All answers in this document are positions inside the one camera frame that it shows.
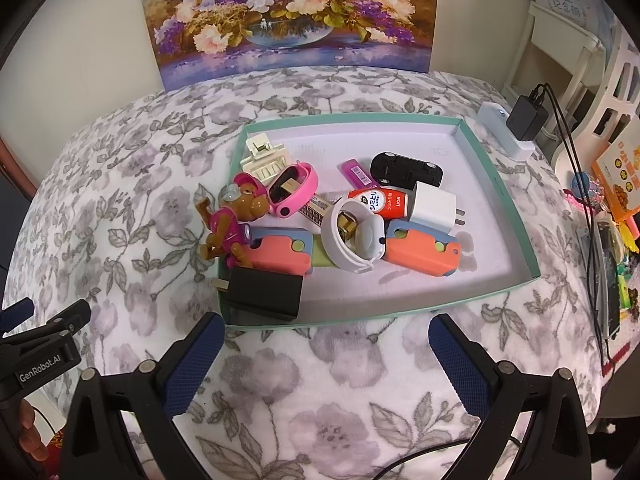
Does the pink wristwatch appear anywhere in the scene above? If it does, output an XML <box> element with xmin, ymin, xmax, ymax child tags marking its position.
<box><xmin>267</xmin><ymin>160</ymin><xmax>321</xmax><ymax>218</ymax></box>

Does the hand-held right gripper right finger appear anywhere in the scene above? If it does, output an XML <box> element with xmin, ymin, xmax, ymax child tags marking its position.
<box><xmin>428</xmin><ymin>312</ymin><xmax>593</xmax><ymax>480</ymax></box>

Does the red and white bottle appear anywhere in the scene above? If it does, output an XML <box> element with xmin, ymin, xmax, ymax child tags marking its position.
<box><xmin>327</xmin><ymin>185</ymin><xmax>411</xmax><ymax>221</ymax></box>

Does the white wristwatch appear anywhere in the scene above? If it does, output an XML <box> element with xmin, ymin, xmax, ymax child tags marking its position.
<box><xmin>321</xmin><ymin>199</ymin><xmax>387</xmax><ymax>275</ymax></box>

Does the orange book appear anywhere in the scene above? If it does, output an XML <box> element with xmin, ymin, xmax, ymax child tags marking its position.
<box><xmin>591</xmin><ymin>137</ymin><xmax>640</xmax><ymax>223</ymax></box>

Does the flower painting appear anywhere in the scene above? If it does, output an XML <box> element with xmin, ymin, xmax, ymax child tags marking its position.
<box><xmin>136</xmin><ymin>0</ymin><xmax>441</xmax><ymax>92</ymax></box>

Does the purple tube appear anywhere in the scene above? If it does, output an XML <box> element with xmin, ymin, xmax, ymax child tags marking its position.
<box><xmin>341</xmin><ymin>158</ymin><xmax>375</xmax><ymax>193</ymax></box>

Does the black cable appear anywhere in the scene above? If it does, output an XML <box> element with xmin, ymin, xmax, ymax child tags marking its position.
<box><xmin>532</xmin><ymin>82</ymin><xmax>616</xmax><ymax>361</ymax></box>

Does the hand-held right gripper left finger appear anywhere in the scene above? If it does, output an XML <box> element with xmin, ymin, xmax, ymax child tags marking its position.
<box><xmin>59</xmin><ymin>311</ymin><xmax>226</xmax><ymax>480</ymax></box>

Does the white slatted furniture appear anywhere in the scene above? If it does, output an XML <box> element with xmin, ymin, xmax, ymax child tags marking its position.
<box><xmin>565</xmin><ymin>35</ymin><xmax>640</xmax><ymax>171</ymax></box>

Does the black plug adapter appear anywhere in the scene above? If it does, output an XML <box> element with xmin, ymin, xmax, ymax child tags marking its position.
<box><xmin>506</xmin><ymin>95</ymin><xmax>549</xmax><ymax>141</ymax></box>

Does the black toy car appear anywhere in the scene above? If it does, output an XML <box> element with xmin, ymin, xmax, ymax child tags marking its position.
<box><xmin>370</xmin><ymin>151</ymin><xmax>446</xmax><ymax>188</ymax></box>

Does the dark cabinet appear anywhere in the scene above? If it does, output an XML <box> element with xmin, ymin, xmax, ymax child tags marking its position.
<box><xmin>0</xmin><ymin>140</ymin><xmax>38</xmax><ymax>271</ymax></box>

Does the person's left hand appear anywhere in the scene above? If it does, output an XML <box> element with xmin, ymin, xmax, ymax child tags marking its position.
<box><xmin>17</xmin><ymin>400</ymin><xmax>51</xmax><ymax>461</ymax></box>

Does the white charger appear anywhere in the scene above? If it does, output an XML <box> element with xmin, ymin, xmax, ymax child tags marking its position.
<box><xmin>409</xmin><ymin>181</ymin><xmax>468</xmax><ymax>236</ymax></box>

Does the orange and blue toy knife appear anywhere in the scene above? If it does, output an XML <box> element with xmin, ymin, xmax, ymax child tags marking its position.
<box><xmin>382</xmin><ymin>220</ymin><xmax>461</xmax><ymax>278</ymax></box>

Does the white shelf unit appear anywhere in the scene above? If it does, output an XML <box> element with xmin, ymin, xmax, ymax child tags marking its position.
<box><xmin>502</xmin><ymin>0</ymin><xmax>608</xmax><ymax>126</ymax></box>

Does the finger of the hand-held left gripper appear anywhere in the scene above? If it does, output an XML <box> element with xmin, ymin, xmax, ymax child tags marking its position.
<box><xmin>0</xmin><ymin>297</ymin><xmax>35</xmax><ymax>336</ymax></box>
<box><xmin>0</xmin><ymin>300</ymin><xmax>92</xmax><ymax>356</ymax></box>

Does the black charger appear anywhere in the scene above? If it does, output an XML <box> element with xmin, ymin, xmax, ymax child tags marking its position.
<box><xmin>215</xmin><ymin>266</ymin><xmax>306</xmax><ymax>323</ymax></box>

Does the teal shallow box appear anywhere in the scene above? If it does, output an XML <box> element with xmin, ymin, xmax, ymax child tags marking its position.
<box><xmin>217</xmin><ymin>112</ymin><xmax>542</xmax><ymax>330</ymax></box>

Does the white power strip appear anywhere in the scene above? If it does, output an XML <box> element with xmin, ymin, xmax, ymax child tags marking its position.
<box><xmin>477</xmin><ymin>101</ymin><xmax>536</xmax><ymax>161</ymax></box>

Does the cream hair clip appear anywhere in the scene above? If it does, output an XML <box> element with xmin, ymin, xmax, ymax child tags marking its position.
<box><xmin>240</xmin><ymin>132</ymin><xmax>291</xmax><ymax>181</ymax></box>

